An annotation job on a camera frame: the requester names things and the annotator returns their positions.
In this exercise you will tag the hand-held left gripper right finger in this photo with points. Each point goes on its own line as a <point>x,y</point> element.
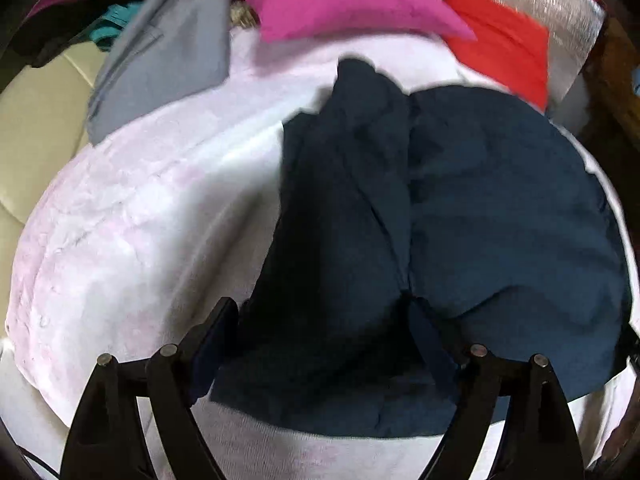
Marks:
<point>430,345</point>

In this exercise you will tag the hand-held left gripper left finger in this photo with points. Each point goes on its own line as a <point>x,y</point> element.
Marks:
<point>212,350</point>

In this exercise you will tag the navy blue jacket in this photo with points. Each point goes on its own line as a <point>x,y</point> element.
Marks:
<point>500,200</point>

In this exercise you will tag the white pink embossed blanket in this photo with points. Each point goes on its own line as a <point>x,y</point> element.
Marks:
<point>150,235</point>

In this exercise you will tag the grey garment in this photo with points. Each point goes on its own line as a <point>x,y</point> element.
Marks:
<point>165,60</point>

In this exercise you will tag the red cloth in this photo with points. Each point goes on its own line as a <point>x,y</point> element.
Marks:
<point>500,40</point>

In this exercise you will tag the wooden headboard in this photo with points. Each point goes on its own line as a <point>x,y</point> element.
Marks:
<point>615,85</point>

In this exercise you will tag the teal cloth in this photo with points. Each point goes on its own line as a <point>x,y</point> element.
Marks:
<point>117,22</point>

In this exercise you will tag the black garment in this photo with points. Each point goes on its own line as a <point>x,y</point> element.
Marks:
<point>50,30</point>

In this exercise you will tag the magenta pink cloth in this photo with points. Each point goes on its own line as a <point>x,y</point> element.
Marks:
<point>325,0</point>

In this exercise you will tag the silver foil mat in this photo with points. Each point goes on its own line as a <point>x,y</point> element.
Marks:
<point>565,5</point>

